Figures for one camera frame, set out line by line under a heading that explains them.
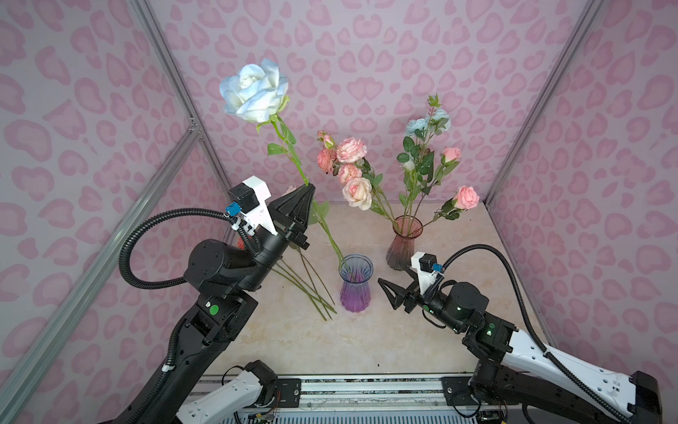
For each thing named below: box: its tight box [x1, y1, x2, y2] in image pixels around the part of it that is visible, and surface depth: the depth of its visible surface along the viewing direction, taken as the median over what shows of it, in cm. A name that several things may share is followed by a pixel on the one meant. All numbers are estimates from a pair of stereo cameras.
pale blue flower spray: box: [397, 92, 452, 235], surface depth 82 cm
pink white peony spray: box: [316, 129, 404, 235], surface depth 66 cm
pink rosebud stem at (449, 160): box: [412, 146, 462, 223], surface depth 80 cm
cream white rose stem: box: [271, 247, 339, 322], surface depth 97 cm
